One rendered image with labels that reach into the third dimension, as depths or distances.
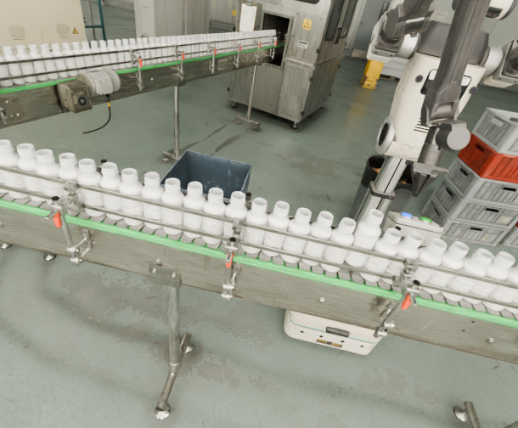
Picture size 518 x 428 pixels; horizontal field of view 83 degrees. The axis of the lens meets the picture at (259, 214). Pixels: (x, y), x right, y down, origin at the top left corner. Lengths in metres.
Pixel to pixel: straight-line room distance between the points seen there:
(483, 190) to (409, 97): 1.92
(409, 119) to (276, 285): 0.81
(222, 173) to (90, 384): 1.18
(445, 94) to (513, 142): 2.03
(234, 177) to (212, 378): 1.02
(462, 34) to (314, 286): 0.70
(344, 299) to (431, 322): 0.26
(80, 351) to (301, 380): 1.15
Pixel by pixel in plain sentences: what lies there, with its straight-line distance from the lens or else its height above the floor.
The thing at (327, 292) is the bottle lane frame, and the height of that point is 0.94.
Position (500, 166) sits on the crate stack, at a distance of 3.02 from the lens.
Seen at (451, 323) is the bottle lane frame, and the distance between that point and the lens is 1.04.
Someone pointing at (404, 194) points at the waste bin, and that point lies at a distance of 2.47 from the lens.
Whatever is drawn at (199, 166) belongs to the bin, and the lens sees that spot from 1.44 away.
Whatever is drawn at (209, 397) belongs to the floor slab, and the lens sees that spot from 1.70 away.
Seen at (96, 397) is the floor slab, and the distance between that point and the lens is 1.76.
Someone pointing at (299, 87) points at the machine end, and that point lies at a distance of 4.37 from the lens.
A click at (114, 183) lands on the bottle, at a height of 1.13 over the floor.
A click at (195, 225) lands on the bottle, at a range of 0.83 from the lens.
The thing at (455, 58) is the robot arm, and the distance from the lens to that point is 0.90.
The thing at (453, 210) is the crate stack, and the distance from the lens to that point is 3.12.
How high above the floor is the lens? 1.60
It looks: 38 degrees down
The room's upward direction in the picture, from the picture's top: 12 degrees clockwise
